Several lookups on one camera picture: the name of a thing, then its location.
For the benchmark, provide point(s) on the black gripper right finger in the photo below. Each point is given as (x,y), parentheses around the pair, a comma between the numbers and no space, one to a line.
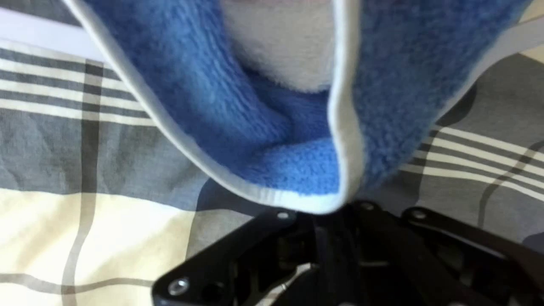
(431,260)

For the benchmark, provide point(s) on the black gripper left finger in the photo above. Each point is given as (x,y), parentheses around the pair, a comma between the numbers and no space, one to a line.
(239,260)

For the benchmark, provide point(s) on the plaid duvet cover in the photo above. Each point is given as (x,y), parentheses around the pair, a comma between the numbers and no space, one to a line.
(86,226)

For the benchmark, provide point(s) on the blue white striped towel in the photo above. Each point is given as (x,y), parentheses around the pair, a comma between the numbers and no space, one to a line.
(227,85)

